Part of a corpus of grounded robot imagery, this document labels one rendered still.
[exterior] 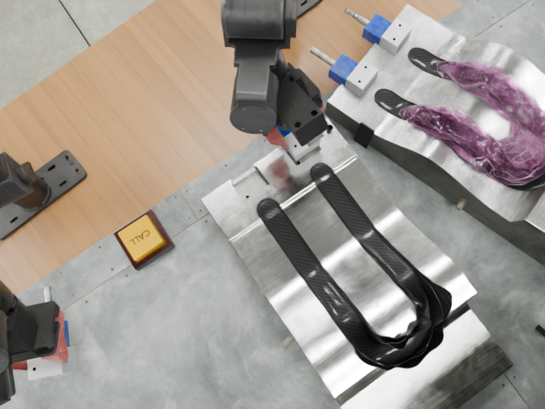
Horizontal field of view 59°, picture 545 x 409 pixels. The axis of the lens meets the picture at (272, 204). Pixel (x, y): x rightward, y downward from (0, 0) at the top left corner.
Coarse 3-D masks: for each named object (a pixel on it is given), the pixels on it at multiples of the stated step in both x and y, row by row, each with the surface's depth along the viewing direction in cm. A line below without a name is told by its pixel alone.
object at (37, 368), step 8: (48, 288) 73; (48, 296) 73; (64, 328) 72; (72, 352) 72; (32, 360) 68; (40, 360) 68; (48, 360) 68; (72, 360) 72; (32, 368) 68; (40, 368) 68; (48, 368) 68; (56, 368) 68; (64, 368) 69; (72, 368) 71; (32, 376) 68; (40, 376) 68; (48, 376) 68
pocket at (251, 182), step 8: (256, 168) 82; (240, 176) 83; (248, 176) 83; (256, 176) 84; (232, 184) 82; (240, 184) 83; (248, 184) 83; (256, 184) 83; (264, 184) 83; (240, 192) 83; (248, 192) 83; (256, 192) 83
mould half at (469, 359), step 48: (336, 144) 82; (288, 192) 80; (384, 192) 80; (240, 240) 78; (336, 240) 78; (288, 288) 76; (384, 288) 72; (336, 336) 70; (480, 336) 76; (336, 384) 68; (384, 384) 75; (432, 384) 74; (480, 384) 74
